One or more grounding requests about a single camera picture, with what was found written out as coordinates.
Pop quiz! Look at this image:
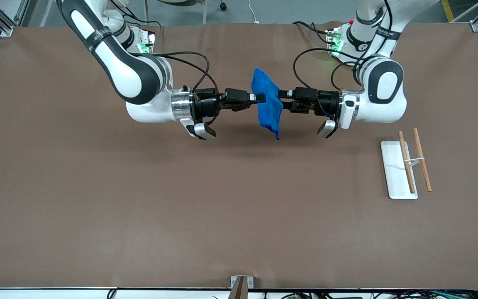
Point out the blue microfibre towel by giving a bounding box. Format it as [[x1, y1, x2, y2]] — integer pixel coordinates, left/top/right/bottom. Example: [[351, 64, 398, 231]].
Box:
[[251, 68, 284, 141]]

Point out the left base connector box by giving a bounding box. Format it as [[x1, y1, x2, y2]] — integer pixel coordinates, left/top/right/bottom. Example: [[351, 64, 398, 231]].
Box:
[[326, 27, 344, 57]]

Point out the base connector box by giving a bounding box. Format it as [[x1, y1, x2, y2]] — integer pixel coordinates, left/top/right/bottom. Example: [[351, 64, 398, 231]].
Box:
[[137, 30, 157, 55], [326, 27, 344, 57]]

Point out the right base connector box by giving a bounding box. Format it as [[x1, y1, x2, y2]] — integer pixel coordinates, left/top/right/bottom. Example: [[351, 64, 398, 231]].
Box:
[[137, 30, 157, 55]]

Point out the chair base with caster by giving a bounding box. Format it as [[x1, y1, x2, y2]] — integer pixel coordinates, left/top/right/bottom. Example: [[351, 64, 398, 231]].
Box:
[[143, 0, 228, 25]]

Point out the white rack with wooden bars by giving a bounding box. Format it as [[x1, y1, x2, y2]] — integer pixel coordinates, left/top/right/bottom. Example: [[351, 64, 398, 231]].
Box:
[[380, 128, 433, 200]]

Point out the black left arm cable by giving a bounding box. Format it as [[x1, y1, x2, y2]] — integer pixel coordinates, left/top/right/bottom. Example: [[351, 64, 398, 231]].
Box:
[[293, 47, 385, 90]]

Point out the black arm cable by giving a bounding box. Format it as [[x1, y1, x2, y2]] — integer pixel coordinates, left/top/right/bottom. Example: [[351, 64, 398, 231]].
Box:
[[137, 51, 219, 125], [293, 47, 385, 90]]

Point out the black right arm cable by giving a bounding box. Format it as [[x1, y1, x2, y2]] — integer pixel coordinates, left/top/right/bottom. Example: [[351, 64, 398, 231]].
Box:
[[137, 51, 219, 125]]

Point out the black left base cable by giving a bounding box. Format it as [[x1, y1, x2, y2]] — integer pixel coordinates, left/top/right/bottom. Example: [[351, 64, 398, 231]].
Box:
[[292, 21, 332, 44]]

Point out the black base cable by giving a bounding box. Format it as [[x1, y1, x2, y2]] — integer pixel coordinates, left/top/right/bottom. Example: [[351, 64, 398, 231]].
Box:
[[292, 21, 332, 44], [110, 0, 164, 40]]

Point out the white floor cable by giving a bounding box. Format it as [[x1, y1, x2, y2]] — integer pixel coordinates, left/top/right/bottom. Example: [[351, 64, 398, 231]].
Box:
[[248, 0, 261, 24]]

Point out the black right base cable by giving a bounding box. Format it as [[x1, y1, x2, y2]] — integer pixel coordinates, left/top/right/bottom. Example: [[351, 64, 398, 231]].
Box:
[[110, 0, 164, 40]]

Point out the grey metal table bracket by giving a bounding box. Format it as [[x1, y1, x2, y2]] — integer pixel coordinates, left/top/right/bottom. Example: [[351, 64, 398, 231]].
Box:
[[230, 275, 254, 299]]

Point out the black cable bundle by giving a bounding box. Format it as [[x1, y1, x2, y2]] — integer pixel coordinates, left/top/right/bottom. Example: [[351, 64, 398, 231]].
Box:
[[372, 289, 478, 299]]

